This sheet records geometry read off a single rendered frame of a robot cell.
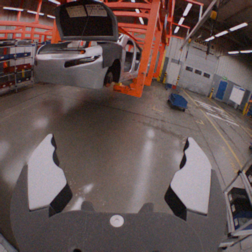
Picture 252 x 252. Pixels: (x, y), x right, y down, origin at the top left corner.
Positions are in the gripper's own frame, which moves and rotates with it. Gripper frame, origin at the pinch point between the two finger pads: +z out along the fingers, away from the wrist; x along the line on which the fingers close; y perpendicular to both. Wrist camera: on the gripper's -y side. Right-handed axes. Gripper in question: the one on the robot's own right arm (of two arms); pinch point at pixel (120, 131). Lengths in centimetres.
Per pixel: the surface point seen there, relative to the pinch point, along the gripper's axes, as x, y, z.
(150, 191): 37, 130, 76
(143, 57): 43, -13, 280
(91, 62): -48, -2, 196
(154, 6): 62, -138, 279
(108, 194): -13, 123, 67
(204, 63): 720, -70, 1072
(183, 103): 214, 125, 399
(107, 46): -27, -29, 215
